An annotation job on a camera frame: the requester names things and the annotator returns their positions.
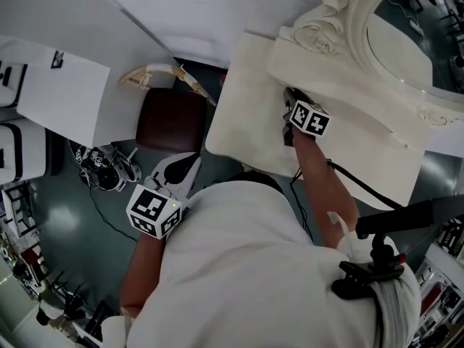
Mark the white ornate dressing table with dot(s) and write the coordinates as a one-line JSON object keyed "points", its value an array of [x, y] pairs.
{"points": [[246, 122]]}

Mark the person's white shirt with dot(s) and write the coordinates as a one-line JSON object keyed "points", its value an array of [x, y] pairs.
{"points": [[235, 267]]}

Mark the white black-edged appliance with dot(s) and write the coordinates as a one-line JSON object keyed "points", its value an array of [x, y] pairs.
{"points": [[11, 96]]}

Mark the white air purifier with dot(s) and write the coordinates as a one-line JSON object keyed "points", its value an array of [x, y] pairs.
{"points": [[32, 147]]}

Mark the red capped clear bottle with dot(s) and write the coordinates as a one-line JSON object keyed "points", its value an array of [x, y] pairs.
{"points": [[221, 81]]}

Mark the cluttered white shelf unit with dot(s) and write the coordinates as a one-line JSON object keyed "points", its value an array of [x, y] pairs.
{"points": [[442, 296]]}

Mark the black clamp camera mount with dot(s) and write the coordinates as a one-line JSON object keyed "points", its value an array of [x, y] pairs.
{"points": [[395, 216]]}

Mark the large black framed picture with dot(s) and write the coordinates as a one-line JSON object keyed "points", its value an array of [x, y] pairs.
{"points": [[58, 59]]}

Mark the person's right forearm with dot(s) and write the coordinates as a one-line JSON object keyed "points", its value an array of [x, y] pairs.
{"points": [[319, 180]]}

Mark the person's black trouser leg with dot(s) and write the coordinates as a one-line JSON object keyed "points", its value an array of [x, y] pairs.
{"points": [[253, 177]]}

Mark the cluttered black rack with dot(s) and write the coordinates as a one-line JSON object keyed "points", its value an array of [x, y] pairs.
{"points": [[29, 230]]}

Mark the brown seat cream chair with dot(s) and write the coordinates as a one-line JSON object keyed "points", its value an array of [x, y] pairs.
{"points": [[170, 118]]}

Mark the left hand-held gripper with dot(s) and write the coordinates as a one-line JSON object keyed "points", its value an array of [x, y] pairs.
{"points": [[148, 209]]}

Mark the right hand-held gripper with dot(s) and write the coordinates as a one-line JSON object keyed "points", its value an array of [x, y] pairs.
{"points": [[311, 120]]}

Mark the person's left forearm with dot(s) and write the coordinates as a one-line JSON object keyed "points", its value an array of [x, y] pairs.
{"points": [[145, 267]]}

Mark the oval mirror ornate white frame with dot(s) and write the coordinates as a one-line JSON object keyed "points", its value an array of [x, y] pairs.
{"points": [[398, 31]]}

